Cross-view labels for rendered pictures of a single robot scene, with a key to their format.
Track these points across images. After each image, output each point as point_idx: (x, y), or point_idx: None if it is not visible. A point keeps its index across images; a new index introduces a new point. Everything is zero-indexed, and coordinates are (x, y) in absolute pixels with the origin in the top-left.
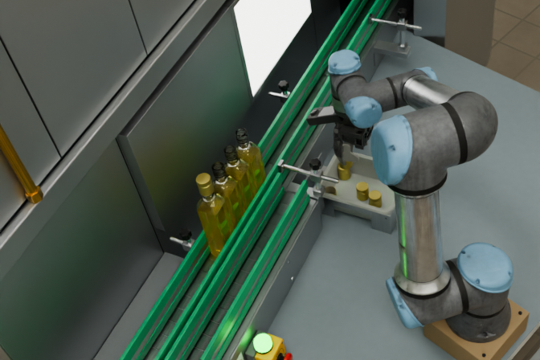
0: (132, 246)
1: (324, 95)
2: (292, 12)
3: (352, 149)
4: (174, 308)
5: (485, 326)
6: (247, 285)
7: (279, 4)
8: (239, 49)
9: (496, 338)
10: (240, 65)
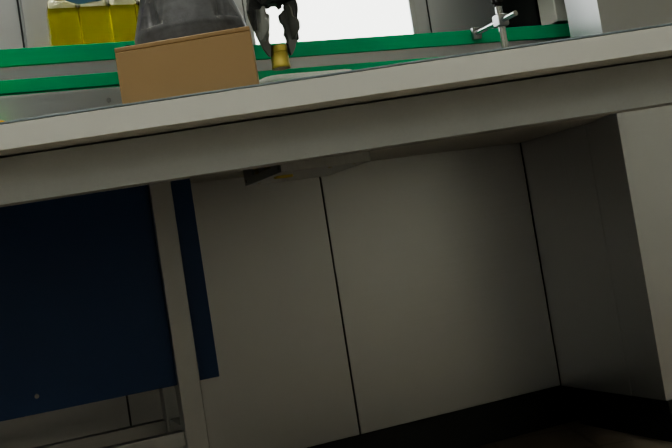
0: None
1: (334, 48)
2: (367, 7)
3: (292, 47)
4: None
5: (155, 11)
6: (9, 49)
7: None
8: None
9: (167, 38)
10: None
